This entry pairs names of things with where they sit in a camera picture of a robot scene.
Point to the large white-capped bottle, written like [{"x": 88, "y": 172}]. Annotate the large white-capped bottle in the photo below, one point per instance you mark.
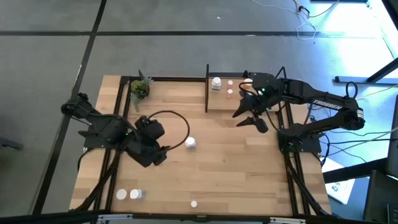
[{"x": 121, "y": 194}]

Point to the grey panel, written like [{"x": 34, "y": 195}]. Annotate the grey panel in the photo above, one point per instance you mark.
[{"x": 393, "y": 140}]

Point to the pink pill bottle white cap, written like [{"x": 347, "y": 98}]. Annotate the pink pill bottle white cap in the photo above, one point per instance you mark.
[{"x": 193, "y": 203}]

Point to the black floor beam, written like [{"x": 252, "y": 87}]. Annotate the black floor beam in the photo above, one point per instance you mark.
[{"x": 351, "y": 174}]

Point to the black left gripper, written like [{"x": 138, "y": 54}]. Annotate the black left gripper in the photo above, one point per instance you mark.
[{"x": 144, "y": 152}]

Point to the wooden shelf with black frame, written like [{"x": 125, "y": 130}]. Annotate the wooden shelf with black frame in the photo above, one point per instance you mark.
[{"x": 217, "y": 104}]

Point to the silver frame bracket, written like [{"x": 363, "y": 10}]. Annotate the silver frame bracket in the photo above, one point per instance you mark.
[
  {"x": 287, "y": 220},
  {"x": 113, "y": 216}
]

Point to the black box behind shelf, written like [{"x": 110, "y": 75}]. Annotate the black box behind shelf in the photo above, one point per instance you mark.
[{"x": 246, "y": 74}]

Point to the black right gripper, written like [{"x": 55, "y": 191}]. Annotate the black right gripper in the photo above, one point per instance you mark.
[{"x": 265, "y": 87}]

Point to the white plastic bottle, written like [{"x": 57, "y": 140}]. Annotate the white plastic bottle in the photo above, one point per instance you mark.
[{"x": 136, "y": 194}]

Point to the green potted plant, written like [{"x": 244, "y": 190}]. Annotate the green potted plant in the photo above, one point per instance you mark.
[{"x": 140, "y": 88}]

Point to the black desk leg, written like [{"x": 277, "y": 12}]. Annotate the black desk leg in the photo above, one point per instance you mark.
[{"x": 367, "y": 80}]

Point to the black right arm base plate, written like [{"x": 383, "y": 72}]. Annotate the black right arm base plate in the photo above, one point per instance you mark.
[{"x": 306, "y": 146}]

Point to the white printed paper sheet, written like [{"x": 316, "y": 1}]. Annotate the white printed paper sheet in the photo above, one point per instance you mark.
[{"x": 339, "y": 186}]

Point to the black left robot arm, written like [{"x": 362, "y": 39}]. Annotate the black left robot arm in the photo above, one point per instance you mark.
[{"x": 105, "y": 127}]

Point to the black table rail frame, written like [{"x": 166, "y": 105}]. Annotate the black table rail frame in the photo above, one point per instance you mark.
[{"x": 186, "y": 79}]

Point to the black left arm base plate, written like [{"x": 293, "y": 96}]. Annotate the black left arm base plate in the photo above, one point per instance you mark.
[{"x": 93, "y": 144}]

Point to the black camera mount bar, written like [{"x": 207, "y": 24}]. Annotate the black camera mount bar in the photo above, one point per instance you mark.
[{"x": 62, "y": 217}]

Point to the black cabinet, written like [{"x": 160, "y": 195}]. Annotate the black cabinet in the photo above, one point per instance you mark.
[{"x": 381, "y": 199}]

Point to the white melatonin bottle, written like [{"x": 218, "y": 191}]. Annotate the white melatonin bottle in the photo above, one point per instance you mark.
[
  {"x": 216, "y": 82},
  {"x": 190, "y": 142}
]

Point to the small pink pill bottle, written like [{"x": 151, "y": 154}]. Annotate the small pink pill bottle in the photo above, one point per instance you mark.
[
  {"x": 230, "y": 82},
  {"x": 229, "y": 92}
]

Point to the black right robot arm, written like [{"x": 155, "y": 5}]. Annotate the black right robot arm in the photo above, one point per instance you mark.
[{"x": 326, "y": 102}]

